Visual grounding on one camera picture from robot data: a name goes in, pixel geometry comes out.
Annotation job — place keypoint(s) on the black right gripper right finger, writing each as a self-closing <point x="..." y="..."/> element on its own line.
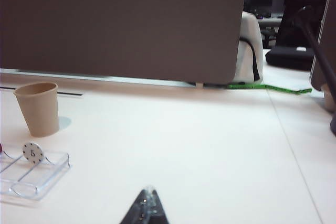
<point x="158" y="212"/>

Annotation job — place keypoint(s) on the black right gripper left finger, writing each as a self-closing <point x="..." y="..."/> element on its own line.
<point x="136" y="212"/>

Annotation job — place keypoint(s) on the clear plastic chip tray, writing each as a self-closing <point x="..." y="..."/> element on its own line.
<point x="39" y="182"/>

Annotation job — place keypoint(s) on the white poker chip 5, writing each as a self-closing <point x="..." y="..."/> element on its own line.
<point x="32" y="153"/>

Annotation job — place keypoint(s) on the tan paper cup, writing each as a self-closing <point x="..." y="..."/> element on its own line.
<point x="39" y="111"/>

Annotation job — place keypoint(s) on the red poker chip 10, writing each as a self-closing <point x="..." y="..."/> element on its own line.
<point x="1" y="148"/>

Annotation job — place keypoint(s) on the white partition foot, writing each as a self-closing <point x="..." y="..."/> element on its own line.
<point x="199" y="84"/>

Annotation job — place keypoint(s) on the green tape strip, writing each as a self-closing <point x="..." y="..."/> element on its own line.
<point x="262" y="87"/>

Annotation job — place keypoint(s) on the white bag with black stripe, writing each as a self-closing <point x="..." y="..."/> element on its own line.
<point x="248" y="48"/>

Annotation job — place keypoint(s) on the wide brown desk partition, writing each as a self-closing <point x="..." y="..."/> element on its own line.
<point x="118" y="24"/>

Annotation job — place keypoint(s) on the small paper bowl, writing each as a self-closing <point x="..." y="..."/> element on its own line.
<point x="329" y="100"/>

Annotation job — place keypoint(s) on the black watering can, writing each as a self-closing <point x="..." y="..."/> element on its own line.
<point x="321" y="56"/>

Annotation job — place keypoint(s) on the narrow brown desk partition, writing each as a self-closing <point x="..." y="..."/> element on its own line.
<point x="329" y="37"/>

